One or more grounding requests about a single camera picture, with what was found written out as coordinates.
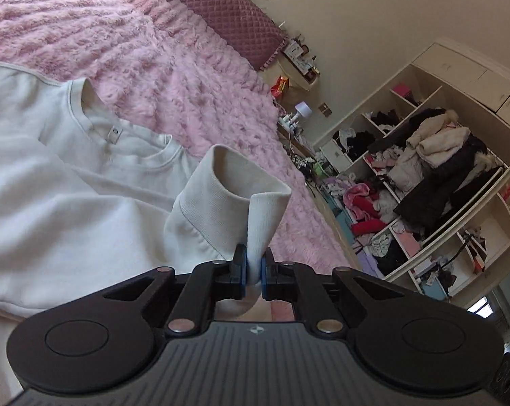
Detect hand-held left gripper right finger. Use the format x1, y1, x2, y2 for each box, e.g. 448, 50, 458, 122
260, 247, 412, 335

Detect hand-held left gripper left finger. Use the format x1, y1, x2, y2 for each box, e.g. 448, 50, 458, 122
96, 243, 249, 335

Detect white printed sweatshirt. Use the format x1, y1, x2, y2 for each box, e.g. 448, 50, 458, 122
0, 60, 292, 320

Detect pile of pink red clothes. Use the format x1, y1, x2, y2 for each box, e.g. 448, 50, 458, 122
331, 178, 391, 238

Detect black folded clothes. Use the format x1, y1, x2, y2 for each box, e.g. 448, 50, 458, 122
343, 110, 403, 157

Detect wooden bedside table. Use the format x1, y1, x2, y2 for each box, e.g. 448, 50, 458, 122
278, 125, 319, 170

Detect white table lamp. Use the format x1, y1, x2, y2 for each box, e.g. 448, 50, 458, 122
291, 101, 312, 125

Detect red snack bag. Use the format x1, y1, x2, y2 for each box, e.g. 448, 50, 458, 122
271, 75, 290, 98

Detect black fur-hooded coat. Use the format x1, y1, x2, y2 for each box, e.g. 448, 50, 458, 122
394, 133, 503, 231

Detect pink fluffy blanket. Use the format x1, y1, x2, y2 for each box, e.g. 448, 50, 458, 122
0, 0, 361, 318

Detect beige fluffy coat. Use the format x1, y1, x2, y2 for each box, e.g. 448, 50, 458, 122
390, 110, 471, 191

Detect purple quilted headboard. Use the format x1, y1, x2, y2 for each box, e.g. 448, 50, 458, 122
145, 0, 289, 72

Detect cream open wardrobe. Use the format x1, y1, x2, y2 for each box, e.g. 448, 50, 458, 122
314, 38, 510, 301

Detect cream bed frame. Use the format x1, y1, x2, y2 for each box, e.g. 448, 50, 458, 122
314, 178, 361, 271

